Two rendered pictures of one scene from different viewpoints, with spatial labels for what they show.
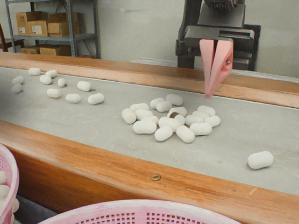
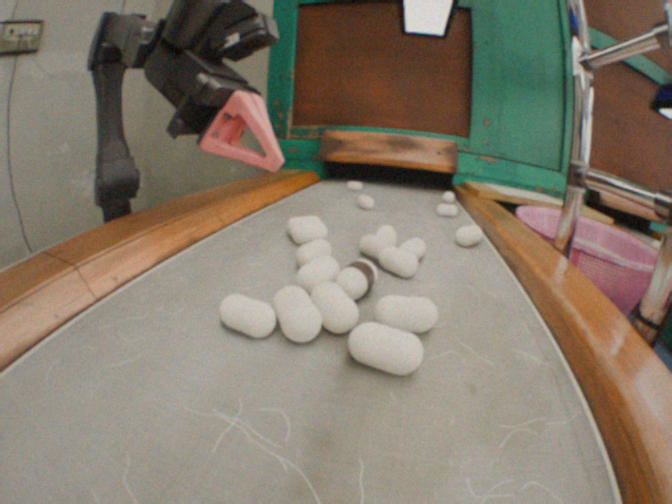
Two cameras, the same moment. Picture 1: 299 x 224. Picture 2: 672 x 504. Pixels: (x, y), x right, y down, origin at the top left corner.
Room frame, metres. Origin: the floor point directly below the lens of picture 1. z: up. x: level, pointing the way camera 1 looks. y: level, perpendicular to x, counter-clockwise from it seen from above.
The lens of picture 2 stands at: (0.29, -0.17, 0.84)
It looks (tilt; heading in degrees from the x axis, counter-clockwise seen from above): 22 degrees down; 260
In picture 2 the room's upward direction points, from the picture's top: 3 degrees clockwise
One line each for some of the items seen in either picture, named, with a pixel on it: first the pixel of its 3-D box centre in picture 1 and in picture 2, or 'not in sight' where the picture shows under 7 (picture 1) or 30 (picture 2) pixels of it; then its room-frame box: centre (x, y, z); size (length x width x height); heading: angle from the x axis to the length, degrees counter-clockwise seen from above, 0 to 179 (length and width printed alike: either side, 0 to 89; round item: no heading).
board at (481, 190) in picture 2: not in sight; (540, 200); (-0.22, -0.60, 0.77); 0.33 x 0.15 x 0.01; 157
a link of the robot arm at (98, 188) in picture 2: not in sight; (116, 188); (0.62, -0.67, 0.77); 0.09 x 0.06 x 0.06; 49
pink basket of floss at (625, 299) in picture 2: not in sight; (586, 260); (-0.13, -0.40, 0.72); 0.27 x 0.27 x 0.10
